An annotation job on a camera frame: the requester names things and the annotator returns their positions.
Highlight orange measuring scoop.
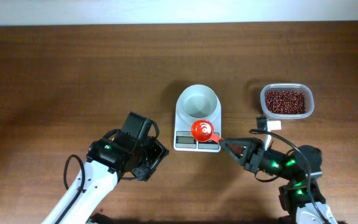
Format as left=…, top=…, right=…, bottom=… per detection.
left=191, top=119, right=223, bottom=144

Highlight clear plastic bean container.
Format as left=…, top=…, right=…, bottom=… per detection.
left=260, top=83, right=314, bottom=120

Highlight white round bowl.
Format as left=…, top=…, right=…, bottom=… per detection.
left=176, top=85, right=221, bottom=124

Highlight black right camera cable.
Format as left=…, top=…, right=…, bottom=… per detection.
left=249, top=128, right=332, bottom=224

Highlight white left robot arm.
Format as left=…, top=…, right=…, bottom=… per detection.
left=44, top=112, right=169, bottom=223

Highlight white digital kitchen scale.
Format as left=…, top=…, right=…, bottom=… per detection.
left=173, top=103, right=222, bottom=152

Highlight red adzuki beans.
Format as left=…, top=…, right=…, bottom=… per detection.
left=264, top=91, right=306, bottom=114

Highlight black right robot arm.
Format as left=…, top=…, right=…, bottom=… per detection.
left=219, top=138, right=337, bottom=223

